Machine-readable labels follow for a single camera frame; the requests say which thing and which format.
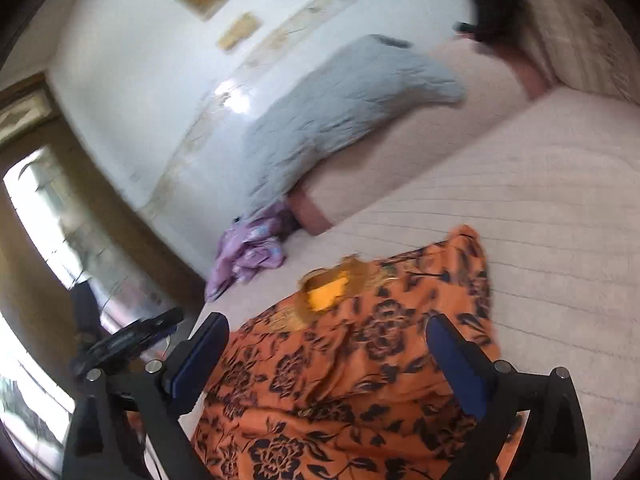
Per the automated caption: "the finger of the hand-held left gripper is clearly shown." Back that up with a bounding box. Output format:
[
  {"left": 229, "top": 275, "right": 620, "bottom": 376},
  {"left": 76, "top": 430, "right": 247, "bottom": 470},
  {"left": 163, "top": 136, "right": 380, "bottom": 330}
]
[{"left": 70, "top": 307, "right": 186, "bottom": 376}]

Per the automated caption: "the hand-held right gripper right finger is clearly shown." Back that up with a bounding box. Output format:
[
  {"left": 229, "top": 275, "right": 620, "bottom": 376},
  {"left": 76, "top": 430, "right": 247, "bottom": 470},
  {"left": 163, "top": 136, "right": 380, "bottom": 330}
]
[{"left": 426, "top": 314, "right": 591, "bottom": 480}]

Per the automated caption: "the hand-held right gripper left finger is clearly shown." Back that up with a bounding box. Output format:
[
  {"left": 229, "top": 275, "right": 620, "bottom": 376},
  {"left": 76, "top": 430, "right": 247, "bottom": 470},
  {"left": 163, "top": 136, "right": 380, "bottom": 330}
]
[{"left": 62, "top": 312, "right": 231, "bottom": 480}]

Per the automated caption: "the orange black floral garment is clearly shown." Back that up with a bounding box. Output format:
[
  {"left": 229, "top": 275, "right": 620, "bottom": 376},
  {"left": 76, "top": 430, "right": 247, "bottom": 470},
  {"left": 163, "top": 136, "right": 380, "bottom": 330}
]
[{"left": 192, "top": 225, "right": 526, "bottom": 480}]

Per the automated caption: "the purple floral garment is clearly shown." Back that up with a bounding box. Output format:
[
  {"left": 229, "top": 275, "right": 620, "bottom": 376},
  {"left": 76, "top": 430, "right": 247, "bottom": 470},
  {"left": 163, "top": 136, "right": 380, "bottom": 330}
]
[{"left": 205, "top": 205, "right": 298, "bottom": 303}]

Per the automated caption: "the wooden door with glass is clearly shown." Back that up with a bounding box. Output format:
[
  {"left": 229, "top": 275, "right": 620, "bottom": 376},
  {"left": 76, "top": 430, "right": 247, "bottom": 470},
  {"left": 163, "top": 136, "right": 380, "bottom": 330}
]
[{"left": 0, "top": 74, "right": 207, "bottom": 466}]

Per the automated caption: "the quilted beige bed mattress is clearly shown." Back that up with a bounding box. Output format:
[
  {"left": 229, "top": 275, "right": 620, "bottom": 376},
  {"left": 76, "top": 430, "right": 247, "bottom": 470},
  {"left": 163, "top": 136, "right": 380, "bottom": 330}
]
[{"left": 145, "top": 85, "right": 640, "bottom": 480}]

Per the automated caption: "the pink bolster cushion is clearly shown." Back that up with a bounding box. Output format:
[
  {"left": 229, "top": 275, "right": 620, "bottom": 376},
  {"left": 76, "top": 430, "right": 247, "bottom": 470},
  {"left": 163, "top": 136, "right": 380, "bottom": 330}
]
[{"left": 287, "top": 37, "right": 558, "bottom": 236}]

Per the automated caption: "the grey quilted pillow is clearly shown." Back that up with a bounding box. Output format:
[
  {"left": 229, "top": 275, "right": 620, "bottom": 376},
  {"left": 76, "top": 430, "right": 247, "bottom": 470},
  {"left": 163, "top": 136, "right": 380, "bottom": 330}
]
[{"left": 240, "top": 34, "right": 468, "bottom": 218}]

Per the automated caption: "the striped beige pillow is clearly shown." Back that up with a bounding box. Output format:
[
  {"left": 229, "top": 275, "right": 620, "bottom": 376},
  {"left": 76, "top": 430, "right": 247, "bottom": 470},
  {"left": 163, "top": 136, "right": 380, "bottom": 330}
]
[{"left": 514, "top": 0, "right": 640, "bottom": 102}]

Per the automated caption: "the small framed wall picture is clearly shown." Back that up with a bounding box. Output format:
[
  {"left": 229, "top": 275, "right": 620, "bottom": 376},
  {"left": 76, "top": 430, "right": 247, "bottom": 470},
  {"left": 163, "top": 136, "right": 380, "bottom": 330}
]
[{"left": 216, "top": 11, "right": 264, "bottom": 54}]

